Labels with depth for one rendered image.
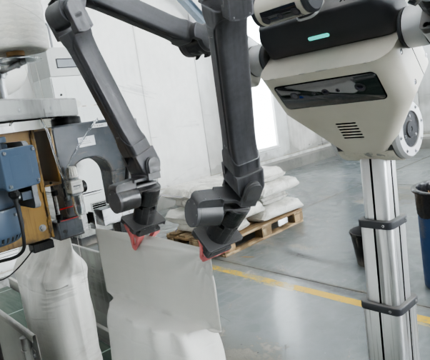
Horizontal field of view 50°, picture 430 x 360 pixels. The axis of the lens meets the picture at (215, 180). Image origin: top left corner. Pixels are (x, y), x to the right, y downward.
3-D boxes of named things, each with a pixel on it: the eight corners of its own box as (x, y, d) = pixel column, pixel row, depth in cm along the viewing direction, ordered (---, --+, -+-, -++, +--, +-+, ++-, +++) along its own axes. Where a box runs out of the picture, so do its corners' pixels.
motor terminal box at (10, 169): (45, 192, 107) (35, 143, 105) (11, 203, 98) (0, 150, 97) (19, 194, 111) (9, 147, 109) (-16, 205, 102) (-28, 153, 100)
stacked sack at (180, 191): (235, 188, 467) (234, 173, 465) (183, 203, 427) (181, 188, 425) (208, 186, 501) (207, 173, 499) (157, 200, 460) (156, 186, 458)
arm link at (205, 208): (265, 183, 87) (243, 161, 94) (213, 186, 81) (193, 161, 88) (248, 234, 93) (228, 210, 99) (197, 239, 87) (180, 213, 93)
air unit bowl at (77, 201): (87, 214, 134) (83, 193, 133) (77, 216, 132) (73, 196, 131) (82, 213, 136) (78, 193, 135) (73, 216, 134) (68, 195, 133)
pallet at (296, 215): (303, 221, 489) (302, 208, 487) (226, 257, 408) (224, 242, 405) (246, 215, 548) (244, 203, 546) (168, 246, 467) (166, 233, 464)
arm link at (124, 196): (158, 155, 112) (138, 156, 118) (118, 163, 104) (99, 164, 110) (166, 203, 113) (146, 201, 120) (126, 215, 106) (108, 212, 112)
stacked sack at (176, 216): (238, 209, 476) (236, 195, 474) (192, 227, 430) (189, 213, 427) (209, 206, 505) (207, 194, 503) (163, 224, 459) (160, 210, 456)
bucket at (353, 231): (400, 259, 348) (398, 226, 344) (381, 273, 328) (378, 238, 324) (364, 253, 370) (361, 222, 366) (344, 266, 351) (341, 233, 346)
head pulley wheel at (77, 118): (86, 122, 143) (85, 114, 142) (58, 126, 137) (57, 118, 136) (73, 124, 149) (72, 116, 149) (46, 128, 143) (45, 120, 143)
